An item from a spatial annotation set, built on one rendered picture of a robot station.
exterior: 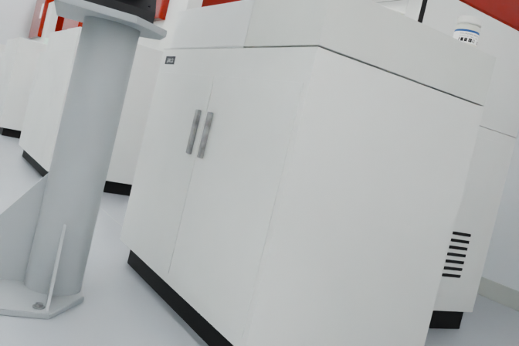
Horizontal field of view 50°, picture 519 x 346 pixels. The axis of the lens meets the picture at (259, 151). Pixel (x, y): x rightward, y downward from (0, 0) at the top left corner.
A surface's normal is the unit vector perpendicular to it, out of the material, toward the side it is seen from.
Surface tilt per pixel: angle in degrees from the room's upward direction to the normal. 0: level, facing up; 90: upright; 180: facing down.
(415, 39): 90
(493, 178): 90
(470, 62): 90
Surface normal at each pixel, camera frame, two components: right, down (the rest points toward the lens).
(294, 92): -0.82, -0.18
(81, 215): 0.60, 0.17
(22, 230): 0.32, 0.11
